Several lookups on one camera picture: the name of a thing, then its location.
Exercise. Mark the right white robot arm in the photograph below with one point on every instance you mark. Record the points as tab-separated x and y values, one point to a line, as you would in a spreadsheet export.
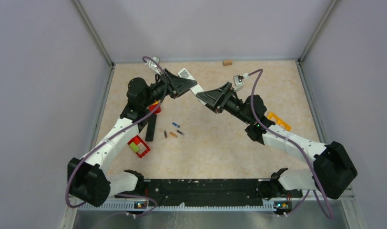
330	169

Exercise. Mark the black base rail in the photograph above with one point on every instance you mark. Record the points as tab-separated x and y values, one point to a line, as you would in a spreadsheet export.
213	192

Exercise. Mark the white remote control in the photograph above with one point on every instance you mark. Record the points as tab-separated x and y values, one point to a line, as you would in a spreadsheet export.
183	73

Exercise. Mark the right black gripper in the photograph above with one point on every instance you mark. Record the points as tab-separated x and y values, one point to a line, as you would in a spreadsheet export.
226	92

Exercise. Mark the blue battery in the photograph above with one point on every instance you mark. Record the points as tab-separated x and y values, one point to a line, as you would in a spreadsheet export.
176	125

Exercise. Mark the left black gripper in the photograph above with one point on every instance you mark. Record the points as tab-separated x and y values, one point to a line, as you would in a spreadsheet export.
177	85

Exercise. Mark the red yellow toy block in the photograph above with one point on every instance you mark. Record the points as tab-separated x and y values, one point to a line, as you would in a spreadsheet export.
155	108

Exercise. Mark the yellow triangle frame toy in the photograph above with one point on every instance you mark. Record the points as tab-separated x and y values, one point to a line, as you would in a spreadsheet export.
273	117

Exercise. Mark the small wooden block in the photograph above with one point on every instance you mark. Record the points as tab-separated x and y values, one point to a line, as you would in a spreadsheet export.
227	62

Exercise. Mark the red toy basket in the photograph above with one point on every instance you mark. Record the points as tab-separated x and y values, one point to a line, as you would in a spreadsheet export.
144	148

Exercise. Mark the green block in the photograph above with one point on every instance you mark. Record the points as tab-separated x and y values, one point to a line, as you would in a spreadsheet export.
135	148

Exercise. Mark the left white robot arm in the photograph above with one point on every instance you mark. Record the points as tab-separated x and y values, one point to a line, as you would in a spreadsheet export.
87	178

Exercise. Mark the black remote control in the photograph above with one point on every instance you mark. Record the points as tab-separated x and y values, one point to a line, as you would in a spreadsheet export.
151	128

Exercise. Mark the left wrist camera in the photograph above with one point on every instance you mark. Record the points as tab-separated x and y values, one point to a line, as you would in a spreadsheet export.
152	65

